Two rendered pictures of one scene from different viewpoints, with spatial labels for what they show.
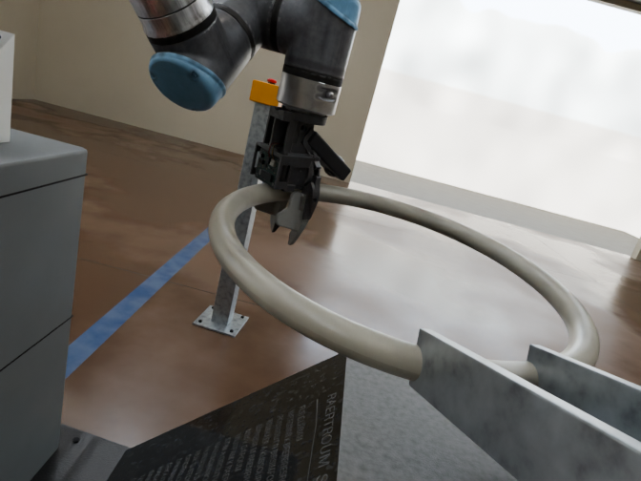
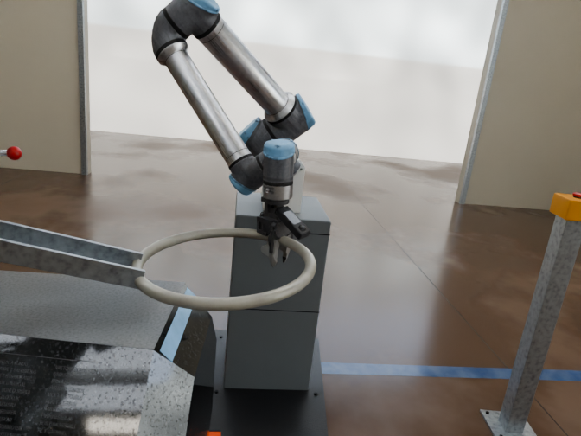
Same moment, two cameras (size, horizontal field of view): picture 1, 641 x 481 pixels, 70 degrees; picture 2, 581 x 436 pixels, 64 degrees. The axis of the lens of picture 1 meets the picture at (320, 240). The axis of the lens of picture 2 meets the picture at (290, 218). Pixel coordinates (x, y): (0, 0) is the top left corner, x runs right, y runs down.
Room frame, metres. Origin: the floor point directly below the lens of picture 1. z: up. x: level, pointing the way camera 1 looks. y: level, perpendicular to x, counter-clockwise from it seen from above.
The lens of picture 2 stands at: (0.59, -1.28, 1.41)
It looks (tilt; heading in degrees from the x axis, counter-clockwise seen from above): 17 degrees down; 83
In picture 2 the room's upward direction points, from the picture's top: 6 degrees clockwise
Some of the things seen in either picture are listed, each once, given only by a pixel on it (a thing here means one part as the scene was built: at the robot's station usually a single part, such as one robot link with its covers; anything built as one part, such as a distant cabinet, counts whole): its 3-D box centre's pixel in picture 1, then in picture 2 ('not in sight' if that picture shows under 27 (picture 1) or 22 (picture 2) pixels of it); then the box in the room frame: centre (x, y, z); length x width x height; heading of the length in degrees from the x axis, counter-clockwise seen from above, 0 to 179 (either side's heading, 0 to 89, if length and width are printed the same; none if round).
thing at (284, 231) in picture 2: (292, 149); (275, 216); (0.71, 0.08, 1.00); 0.09 x 0.08 x 0.12; 135
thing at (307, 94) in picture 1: (309, 96); (277, 191); (0.70, 0.07, 1.08); 0.10 x 0.09 x 0.05; 45
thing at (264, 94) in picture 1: (244, 211); (540, 321); (1.88, 0.35, 0.54); 0.20 x 0.20 x 1.09; 85
